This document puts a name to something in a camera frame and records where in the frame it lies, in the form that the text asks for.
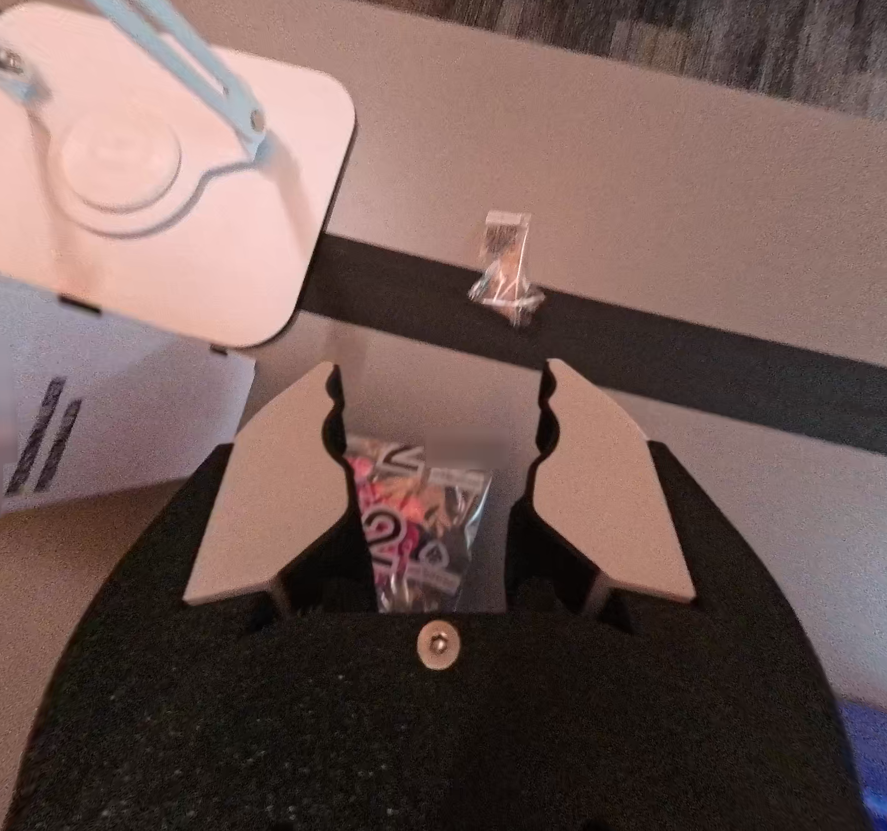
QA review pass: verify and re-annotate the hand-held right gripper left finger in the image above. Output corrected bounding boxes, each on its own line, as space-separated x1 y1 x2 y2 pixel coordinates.
182 360 356 620

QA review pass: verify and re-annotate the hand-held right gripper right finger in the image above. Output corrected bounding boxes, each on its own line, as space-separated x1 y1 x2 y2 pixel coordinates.
509 357 697 617

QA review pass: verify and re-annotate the clear printed plastic bag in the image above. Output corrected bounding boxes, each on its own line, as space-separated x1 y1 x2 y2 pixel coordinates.
466 209 547 328
344 434 495 615

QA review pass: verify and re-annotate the blue plastic bin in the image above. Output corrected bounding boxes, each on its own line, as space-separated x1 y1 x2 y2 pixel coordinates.
835 699 887 818

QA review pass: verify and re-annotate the white cardboard box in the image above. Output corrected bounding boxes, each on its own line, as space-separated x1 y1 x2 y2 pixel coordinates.
0 277 259 516

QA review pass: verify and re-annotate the white folding stand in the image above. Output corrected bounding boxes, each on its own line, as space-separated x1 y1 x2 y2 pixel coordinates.
0 0 358 349

